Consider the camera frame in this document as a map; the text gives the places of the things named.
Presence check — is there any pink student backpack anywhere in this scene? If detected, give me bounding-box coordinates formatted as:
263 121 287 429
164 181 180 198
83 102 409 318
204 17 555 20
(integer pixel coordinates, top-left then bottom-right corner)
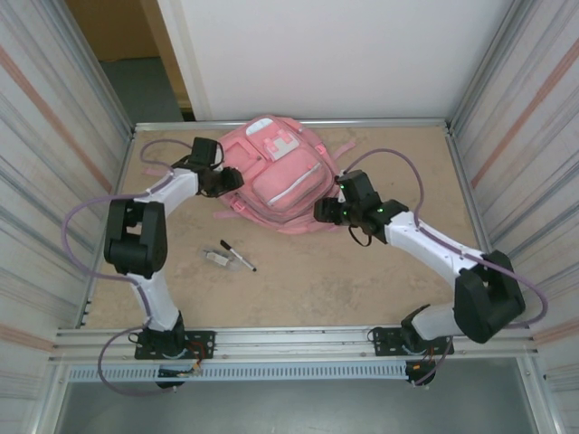
143 115 358 236

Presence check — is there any black marker pen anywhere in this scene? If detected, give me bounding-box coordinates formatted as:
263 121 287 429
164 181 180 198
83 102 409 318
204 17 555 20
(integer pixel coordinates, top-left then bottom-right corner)
220 239 259 273

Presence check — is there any brown wooden door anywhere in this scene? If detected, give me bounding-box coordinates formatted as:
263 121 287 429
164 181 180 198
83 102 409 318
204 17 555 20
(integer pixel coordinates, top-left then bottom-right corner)
66 0 196 122

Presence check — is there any short black right gripper cable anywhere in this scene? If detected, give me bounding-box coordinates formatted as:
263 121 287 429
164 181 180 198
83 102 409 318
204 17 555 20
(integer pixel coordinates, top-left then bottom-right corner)
347 223 373 249

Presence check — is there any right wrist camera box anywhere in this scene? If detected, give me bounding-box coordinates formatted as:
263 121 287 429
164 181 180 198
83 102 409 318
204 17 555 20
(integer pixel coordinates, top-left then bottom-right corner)
337 170 379 204

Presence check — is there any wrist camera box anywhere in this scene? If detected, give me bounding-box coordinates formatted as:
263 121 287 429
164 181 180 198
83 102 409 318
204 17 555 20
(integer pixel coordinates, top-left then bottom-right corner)
187 137 223 171
337 170 379 204

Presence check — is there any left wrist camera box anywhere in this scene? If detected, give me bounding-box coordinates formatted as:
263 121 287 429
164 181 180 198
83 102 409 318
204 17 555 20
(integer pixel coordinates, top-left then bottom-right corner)
187 137 223 171

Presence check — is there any narrow aluminium table rail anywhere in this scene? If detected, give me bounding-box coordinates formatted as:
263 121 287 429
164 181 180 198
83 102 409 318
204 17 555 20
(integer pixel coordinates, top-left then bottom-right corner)
132 118 455 133

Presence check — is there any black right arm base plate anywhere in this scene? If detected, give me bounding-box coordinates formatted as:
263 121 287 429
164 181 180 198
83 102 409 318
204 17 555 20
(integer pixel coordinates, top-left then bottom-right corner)
370 325 455 358

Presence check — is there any wide aluminium table rail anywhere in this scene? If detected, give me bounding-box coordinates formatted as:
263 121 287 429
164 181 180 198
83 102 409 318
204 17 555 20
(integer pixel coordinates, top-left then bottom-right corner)
49 321 542 363

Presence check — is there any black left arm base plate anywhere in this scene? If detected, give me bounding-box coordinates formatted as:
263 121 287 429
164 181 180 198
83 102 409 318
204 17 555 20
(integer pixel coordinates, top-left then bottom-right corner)
134 329 217 361

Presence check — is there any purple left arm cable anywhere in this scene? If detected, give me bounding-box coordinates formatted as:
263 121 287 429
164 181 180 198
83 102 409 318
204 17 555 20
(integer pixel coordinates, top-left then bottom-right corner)
62 138 196 395

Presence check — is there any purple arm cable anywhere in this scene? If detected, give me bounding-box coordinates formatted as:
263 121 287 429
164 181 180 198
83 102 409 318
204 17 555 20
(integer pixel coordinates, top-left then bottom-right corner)
62 138 196 395
337 147 549 388

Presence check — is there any white slotted cable duct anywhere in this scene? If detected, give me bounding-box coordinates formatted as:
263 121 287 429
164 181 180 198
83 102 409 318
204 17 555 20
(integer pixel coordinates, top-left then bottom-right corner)
67 363 408 384

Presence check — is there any aluminium enclosure side panel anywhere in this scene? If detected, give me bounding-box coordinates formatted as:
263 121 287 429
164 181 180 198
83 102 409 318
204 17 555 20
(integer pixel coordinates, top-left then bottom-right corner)
0 0 137 434
445 0 579 434

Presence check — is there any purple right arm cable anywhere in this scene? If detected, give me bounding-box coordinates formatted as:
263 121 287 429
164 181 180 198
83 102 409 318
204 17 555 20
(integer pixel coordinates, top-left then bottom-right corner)
337 147 549 388

